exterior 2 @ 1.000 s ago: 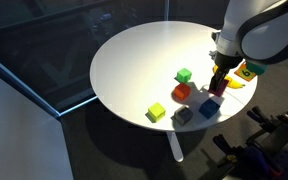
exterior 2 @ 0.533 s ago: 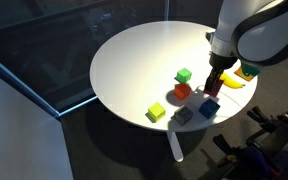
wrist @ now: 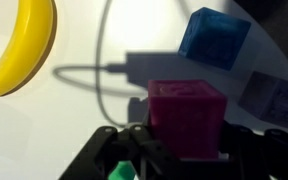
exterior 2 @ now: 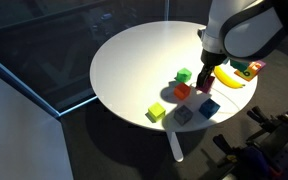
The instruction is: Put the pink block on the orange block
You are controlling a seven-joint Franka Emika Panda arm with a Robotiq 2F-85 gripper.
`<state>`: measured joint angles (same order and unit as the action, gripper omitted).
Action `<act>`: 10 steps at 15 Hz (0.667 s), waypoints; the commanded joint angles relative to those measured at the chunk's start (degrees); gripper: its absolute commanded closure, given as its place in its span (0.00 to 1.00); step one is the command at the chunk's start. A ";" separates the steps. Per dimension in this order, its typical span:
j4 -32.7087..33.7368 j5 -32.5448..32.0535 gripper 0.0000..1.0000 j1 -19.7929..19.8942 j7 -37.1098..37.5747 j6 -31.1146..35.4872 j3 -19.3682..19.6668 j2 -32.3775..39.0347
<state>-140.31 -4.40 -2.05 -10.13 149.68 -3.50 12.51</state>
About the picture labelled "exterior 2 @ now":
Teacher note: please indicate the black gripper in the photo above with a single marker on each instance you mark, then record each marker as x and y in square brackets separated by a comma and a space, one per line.
[212, 58]

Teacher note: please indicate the pink block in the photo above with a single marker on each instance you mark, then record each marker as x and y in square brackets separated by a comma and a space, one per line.
[206, 85]

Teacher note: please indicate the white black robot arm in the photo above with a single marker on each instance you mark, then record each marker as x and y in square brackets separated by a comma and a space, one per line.
[244, 26]

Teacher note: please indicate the green block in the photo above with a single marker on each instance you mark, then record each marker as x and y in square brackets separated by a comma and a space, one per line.
[184, 75]

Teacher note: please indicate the orange block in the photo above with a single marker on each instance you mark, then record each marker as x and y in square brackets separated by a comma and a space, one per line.
[182, 91]

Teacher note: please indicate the blue block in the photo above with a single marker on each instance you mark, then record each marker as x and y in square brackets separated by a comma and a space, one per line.
[209, 108]

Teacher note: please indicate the grey block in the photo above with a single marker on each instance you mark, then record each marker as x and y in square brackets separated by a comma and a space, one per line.
[183, 115]

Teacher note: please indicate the yellow-green block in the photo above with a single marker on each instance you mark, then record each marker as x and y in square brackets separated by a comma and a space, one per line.
[156, 111]

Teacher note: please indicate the yellow banana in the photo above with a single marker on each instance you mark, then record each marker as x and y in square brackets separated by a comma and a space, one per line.
[227, 80]

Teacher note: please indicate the purple orange number six cube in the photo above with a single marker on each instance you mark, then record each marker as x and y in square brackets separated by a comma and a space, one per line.
[250, 71]

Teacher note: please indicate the white table leg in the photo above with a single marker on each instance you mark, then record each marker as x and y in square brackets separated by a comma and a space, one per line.
[174, 146]

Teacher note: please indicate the black purple spring clamp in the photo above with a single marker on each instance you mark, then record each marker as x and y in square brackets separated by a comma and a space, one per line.
[267, 121]

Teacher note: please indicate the purple spring clamp orange tips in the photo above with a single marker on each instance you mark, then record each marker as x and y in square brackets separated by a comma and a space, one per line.
[255, 156]

